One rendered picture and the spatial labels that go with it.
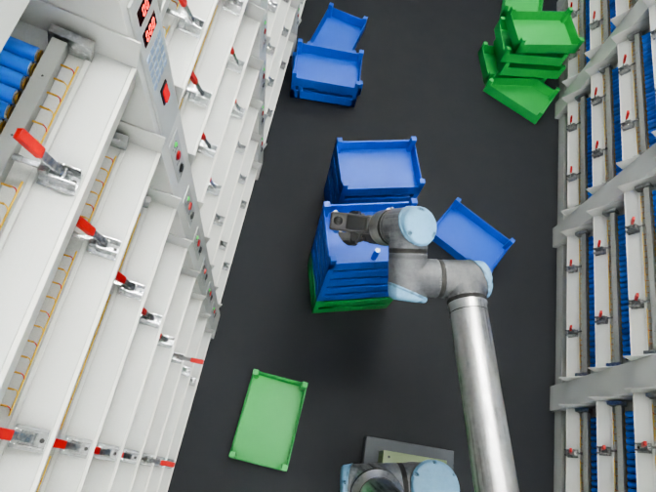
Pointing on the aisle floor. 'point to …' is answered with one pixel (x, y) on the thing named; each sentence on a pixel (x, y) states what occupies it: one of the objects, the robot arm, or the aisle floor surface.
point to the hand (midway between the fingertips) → (339, 228)
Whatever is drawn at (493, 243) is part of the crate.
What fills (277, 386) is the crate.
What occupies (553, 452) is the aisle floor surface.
